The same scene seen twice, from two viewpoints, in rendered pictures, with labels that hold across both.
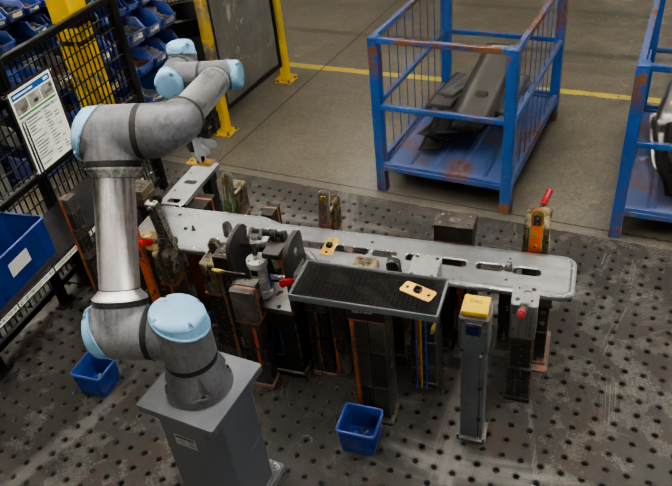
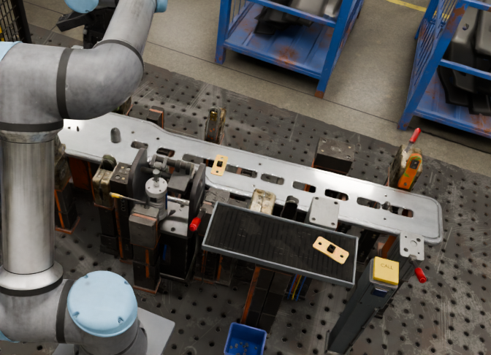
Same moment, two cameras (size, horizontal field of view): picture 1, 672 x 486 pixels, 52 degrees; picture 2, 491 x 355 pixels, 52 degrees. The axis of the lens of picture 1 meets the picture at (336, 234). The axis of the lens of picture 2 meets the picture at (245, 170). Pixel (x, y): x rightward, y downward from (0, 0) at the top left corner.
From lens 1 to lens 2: 70 cm
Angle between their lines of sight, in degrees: 18
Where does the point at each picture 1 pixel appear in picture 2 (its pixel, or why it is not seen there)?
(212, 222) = (97, 123)
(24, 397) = not seen: outside the picture
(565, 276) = (434, 219)
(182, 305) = (108, 290)
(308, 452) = not seen: outside the picture
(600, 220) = (391, 113)
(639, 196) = (425, 99)
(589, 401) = (429, 318)
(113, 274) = (25, 256)
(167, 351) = (89, 342)
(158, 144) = (93, 109)
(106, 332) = (14, 321)
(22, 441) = not seen: outside the picture
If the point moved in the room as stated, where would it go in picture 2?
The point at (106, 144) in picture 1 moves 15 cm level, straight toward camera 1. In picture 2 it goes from (23, 103) to (50, 172)
